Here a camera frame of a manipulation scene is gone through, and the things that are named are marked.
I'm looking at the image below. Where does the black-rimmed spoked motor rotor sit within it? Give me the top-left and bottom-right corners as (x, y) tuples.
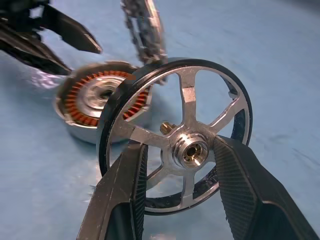
(95, 57), (254, 217)

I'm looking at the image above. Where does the motor stator with copper windings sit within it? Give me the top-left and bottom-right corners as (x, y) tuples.
(54, 60), (154, 146)

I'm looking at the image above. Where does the blue plastic table sheet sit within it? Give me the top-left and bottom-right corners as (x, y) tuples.
(0, 0), (320, 240)

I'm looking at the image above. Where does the silver toothed motor end cap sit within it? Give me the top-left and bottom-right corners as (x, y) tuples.
(119, 0), (170, 69)

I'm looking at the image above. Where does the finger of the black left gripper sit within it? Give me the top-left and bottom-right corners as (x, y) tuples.
(0, 24), (73, 76)
(41, 4), (104, 55)

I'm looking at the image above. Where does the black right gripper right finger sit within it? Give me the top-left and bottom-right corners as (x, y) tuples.
(213, 135), (320, 240)

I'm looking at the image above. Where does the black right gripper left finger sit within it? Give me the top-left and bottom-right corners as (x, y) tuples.
(75, 143), (150, 240)

